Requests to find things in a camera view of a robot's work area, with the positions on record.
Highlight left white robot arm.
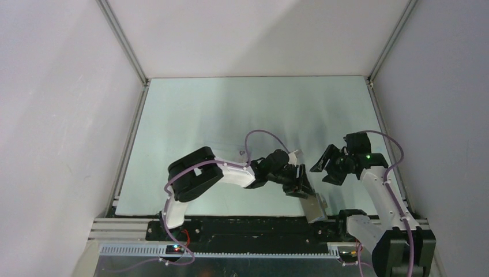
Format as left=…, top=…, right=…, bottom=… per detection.
left=160, top=146, right=316, bottom=240

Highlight beige chair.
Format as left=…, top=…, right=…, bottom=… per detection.
left=72, top=240, right=100, bottom=277

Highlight clear plastic card box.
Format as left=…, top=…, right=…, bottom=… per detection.
left=204, top=141, right=246, bottom=156

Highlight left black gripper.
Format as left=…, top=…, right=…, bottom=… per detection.
left=266, top=164, right=315, bottom=200

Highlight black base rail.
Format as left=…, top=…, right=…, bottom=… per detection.
left=145, top=216, right=358, bottom=254

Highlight grey felt card holder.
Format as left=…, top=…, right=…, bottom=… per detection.
left=299, top=193, right=328, bottom=224

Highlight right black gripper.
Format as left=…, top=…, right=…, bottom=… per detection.
left=310, top=144, right=354, bottom=185

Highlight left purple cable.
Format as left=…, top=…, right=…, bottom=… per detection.
left=162, top=129, right=291, bottom=267

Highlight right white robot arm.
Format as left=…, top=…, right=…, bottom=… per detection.
left=310, top=130, right=436, bottom=276

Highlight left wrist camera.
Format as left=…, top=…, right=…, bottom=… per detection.
left=288, top=149, right=303, bottom=166

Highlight purple cable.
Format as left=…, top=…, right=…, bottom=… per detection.
left=162, top=129, right=291, bottom=267
left=357, top=130, right=415, bottom=277

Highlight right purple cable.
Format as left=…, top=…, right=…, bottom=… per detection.
left=357, top=130, right=415, bottom=277

